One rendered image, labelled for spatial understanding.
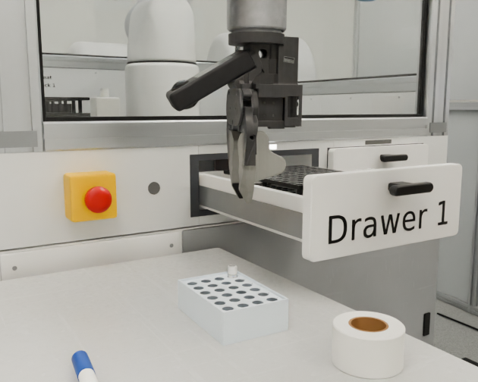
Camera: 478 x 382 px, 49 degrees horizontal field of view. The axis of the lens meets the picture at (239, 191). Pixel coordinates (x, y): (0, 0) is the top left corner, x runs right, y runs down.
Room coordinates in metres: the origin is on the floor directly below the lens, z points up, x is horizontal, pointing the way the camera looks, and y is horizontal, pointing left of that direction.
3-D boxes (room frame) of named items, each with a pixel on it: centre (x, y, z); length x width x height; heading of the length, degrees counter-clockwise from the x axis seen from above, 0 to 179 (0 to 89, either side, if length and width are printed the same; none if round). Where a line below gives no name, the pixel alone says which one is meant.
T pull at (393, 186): (0.70, -0.22, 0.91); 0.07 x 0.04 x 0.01; 121
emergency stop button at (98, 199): (0.79, 0.21, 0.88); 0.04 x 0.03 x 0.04; 121
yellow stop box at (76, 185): (0.81, 0.23, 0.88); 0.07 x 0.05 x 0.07; 121
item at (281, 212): (0.90, -0.10, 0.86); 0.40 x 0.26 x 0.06; 31
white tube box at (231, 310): (0.60, 0.01, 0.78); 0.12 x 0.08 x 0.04; 29
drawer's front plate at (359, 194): (0.72, -0.21, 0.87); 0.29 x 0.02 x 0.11; 121
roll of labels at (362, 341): (0.49, -0.13, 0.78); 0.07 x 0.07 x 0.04
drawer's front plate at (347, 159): (1.16, -0.31, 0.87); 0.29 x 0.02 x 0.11; 121
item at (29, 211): (1.43, 0.17, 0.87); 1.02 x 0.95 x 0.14; 121
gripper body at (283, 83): (0.69, -0.03, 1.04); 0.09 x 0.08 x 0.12; 105
